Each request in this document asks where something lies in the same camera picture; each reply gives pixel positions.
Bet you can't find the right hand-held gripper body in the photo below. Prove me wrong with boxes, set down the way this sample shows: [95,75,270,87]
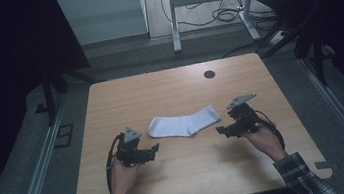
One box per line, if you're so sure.
[224,92,264,140]

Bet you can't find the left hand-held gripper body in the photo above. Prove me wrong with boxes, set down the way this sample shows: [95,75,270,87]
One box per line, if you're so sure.
[111,124,147,169]

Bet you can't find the white sock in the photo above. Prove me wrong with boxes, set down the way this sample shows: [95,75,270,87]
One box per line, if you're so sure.
[145,102,225,143]

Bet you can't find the person's left hand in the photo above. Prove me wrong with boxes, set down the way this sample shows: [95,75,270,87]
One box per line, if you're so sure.
[105,152,147,194]

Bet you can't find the person's right hand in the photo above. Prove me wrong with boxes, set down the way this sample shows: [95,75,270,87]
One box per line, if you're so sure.
[240,121,291,167]

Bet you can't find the black round table grommet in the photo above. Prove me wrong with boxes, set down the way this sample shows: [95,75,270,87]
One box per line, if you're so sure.
[203,69,217,81]

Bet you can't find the white power strip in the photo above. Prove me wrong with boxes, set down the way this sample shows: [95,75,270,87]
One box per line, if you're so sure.
[266,28,290,47]

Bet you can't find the dark tripod stand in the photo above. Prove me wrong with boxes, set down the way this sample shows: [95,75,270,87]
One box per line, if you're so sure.
[253,11,332,97]
[29,61,103,129]

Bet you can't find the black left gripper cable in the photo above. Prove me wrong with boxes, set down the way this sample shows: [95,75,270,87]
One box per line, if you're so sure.
[99,131,134,194]

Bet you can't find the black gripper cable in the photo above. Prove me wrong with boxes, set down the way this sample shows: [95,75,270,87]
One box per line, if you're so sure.
[99,131,134,194]
[251,105,288,154]

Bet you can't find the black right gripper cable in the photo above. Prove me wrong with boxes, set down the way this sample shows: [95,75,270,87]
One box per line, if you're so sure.
[251,105,288,154]

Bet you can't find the grey table bracket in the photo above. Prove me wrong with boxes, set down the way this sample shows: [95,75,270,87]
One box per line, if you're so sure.
[314,158,341,174]

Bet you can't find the black floor cables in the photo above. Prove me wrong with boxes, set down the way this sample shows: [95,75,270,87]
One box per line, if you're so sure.
[159,0,284,65]

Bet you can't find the white wall panel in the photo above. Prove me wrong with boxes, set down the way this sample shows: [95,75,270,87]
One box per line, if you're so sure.
[56,0,150,49]

